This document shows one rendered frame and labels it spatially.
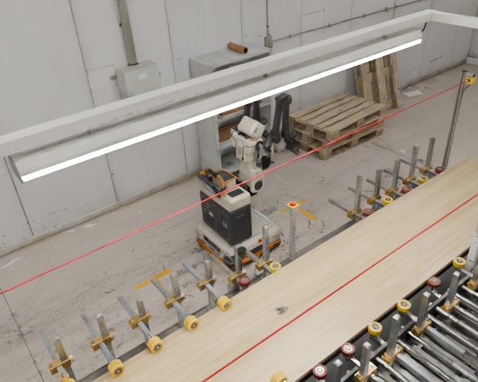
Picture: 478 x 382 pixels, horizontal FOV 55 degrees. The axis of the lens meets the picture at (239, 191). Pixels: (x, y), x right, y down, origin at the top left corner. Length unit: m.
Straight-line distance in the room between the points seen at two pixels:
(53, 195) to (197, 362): 3.13
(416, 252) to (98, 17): 3.63
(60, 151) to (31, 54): 3.11
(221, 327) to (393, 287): 1.16
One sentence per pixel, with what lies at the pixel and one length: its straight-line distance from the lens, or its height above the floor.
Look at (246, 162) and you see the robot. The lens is 4.41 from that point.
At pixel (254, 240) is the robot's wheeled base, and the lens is 4.56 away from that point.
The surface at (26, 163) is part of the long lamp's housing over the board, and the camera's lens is 1.83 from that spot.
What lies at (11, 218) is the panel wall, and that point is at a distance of 5.42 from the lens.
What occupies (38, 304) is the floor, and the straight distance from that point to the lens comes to 4.85.
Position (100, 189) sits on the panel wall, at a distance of 5.60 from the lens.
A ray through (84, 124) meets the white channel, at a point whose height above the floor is 2.44.
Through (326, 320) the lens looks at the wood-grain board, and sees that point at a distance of 3.01.
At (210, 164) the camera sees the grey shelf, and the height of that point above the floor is 0.24.
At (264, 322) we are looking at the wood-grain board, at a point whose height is 0.90.
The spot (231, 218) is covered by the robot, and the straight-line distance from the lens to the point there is 4.26.
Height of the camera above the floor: 3.15
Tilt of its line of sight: 33 degrees down
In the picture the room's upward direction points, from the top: 4 degrees counter-clockwise
